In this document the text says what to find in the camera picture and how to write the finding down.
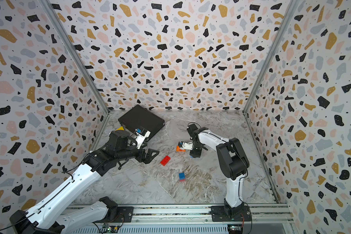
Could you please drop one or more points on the black flat case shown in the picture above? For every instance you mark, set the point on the black flat case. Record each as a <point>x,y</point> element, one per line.
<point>139,117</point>

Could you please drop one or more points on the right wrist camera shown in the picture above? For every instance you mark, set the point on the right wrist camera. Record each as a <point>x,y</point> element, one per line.
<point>185,145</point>

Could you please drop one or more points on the orange round lego piece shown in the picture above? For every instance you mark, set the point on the orange round lego piece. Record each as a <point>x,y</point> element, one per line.
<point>178,149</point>

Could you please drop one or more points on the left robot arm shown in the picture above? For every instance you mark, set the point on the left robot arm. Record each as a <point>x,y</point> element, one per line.
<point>46,217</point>

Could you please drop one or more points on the aluminium rail frame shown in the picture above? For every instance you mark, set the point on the aluminium rail frame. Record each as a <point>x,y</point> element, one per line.
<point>195,219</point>

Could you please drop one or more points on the dark blue square lego brick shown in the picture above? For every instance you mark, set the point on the dark blue square lego brick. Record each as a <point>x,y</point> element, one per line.
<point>181,176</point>

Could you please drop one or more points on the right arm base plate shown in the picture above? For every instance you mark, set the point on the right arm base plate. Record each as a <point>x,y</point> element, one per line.
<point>226,214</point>

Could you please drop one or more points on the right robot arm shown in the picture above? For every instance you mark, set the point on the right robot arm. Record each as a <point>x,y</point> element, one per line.
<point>232,160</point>

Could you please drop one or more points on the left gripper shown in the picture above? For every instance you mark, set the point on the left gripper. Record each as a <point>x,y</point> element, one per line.
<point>142,158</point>

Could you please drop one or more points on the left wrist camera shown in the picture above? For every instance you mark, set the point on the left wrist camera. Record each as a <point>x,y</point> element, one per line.
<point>141,135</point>

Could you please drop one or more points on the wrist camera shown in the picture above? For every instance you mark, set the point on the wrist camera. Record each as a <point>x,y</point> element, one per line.
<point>141,135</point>
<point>185,145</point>

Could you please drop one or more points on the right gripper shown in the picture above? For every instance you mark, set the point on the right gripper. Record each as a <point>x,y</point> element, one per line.
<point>194,154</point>

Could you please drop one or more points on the red long lego brick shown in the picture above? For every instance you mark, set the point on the red long lego brick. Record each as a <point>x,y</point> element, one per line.
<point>165,160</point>

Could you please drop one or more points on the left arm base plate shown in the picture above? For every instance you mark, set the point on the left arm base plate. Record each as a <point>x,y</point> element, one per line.
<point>121,214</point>

